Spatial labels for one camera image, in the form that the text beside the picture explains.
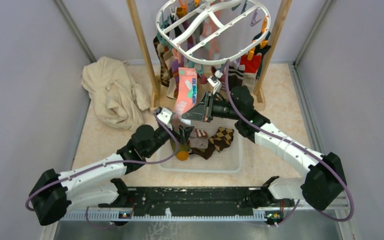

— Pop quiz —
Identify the white plastic mesh basket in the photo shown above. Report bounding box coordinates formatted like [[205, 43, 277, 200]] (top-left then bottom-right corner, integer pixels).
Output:
[[158, 117, 244, 174]]

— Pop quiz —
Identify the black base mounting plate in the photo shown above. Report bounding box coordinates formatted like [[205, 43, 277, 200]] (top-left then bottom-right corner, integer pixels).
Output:
[[98, 187, 295, 217]]

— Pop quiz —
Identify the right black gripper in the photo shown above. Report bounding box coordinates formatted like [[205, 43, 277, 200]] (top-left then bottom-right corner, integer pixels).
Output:
[[182, 91, 241, 123]]

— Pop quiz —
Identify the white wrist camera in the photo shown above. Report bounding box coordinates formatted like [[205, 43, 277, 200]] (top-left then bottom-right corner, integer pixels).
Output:
[[207, 74, 222, 95], [154, 107, 174, 130]]

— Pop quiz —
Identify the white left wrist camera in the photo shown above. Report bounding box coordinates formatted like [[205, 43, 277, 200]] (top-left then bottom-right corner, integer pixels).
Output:
[[154, 107, 174, 130]]

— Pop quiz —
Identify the grey sock with red stripes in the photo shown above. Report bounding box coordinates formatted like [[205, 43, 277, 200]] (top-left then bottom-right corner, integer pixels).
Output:
[[188, 128, 209, 149]]

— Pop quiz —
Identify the white oval clip hanger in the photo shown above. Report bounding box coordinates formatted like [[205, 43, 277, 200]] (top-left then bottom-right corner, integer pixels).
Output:
[[155, 0, 272, 66]]

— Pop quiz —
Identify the aluminium rail frame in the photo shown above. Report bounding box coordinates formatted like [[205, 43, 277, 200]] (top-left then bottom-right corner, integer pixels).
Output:
[[41, 186, 351, 240]]

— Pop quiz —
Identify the beige crumpled cloth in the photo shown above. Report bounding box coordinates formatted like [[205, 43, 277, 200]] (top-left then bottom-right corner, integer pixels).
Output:
[[81, 56, 151, 132]]

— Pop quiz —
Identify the cream sock brown toe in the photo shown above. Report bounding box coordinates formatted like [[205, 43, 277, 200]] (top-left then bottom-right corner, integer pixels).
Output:
[[166, 60, 179, 99]]

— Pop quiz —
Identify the green striped sock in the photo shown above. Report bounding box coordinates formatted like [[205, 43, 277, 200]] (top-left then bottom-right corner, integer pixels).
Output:
[[170, 140, 190, 161]]

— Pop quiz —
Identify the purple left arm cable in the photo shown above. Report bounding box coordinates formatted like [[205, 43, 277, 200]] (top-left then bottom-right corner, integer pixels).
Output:
[[24, 110, 180, 231]]

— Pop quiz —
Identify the wooden hanger rack frame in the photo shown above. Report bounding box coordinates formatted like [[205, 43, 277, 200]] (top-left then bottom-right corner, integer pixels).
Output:
[[126, 0, 292, 111]]

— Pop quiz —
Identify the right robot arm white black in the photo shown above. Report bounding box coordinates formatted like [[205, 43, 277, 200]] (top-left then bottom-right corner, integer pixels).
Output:
[[181, 86, 355, 213]]

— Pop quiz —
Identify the brown yellow argyle sock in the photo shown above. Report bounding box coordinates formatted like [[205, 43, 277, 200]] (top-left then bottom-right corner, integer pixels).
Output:
[[209, 127, 235, 153]]

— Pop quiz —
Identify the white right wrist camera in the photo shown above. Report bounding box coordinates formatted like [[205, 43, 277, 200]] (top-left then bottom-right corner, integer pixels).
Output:
[[207, 74, 222, 95]]

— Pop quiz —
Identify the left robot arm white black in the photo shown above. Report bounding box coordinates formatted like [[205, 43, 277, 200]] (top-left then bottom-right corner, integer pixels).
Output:
[[26, 124, 194, 226]]

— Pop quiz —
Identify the red and grey sock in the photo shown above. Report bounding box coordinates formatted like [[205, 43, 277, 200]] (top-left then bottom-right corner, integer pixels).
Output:
[[239, 53, 263, 92]]

